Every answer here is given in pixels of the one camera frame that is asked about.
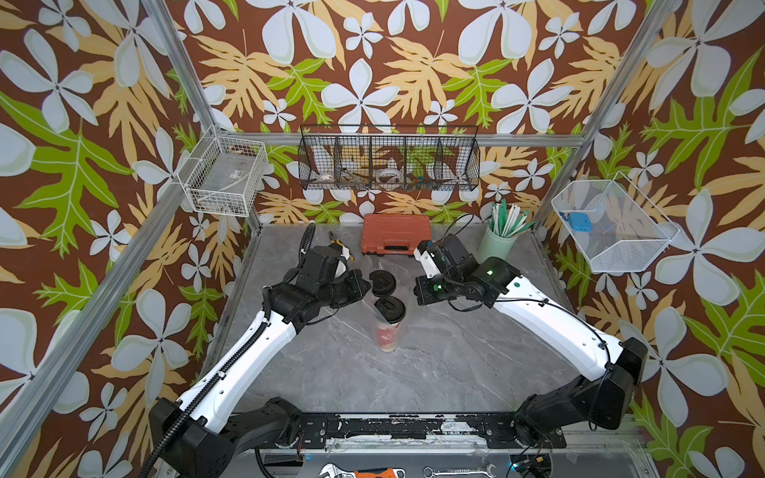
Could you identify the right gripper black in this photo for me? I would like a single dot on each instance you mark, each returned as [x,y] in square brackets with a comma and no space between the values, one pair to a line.
[422,295]

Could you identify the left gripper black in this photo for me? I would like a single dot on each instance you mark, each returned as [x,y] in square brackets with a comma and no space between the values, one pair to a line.
[352,277]

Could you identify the red cup black lid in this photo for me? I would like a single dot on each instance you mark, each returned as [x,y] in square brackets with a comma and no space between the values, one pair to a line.
[388,326]
[383,283]

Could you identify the clear plastic carrier bag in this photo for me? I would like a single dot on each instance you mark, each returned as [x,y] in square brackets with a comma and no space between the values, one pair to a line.
[369,304]

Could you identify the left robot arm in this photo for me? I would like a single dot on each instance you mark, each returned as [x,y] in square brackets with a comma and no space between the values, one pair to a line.
[198,435]

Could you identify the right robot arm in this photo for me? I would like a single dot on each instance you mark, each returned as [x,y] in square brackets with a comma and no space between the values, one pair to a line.
[609,369]

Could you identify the red plastic tool case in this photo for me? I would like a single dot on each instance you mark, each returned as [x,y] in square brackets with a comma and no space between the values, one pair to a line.
[394,234]

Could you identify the white green straws bundle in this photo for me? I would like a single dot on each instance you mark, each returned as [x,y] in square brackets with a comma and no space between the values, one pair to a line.
[509,220]

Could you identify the blue object in basket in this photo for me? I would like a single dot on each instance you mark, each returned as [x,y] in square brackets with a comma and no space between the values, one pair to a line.
[580,222]

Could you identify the white mesh basket right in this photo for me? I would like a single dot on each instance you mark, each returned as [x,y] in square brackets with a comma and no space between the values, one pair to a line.
[630,230]

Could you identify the silver combination wrench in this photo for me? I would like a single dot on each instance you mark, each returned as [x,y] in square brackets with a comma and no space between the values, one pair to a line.
[485,471]

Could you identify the yellow handled pliers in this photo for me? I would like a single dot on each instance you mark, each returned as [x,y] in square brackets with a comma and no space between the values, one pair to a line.
[335,240]

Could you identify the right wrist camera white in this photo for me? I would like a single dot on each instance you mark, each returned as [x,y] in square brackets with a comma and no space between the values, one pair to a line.
[426,259]

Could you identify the black wire basket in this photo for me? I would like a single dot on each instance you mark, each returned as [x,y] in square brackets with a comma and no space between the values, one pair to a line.
[388,157]

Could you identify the white wire basket left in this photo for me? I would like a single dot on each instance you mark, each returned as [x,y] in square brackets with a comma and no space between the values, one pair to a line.
[223,174]

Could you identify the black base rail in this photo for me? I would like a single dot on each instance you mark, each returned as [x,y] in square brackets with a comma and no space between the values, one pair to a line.
[492,430]

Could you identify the adjustable wrench orange handle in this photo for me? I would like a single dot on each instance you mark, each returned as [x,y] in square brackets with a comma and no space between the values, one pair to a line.
[331,470]

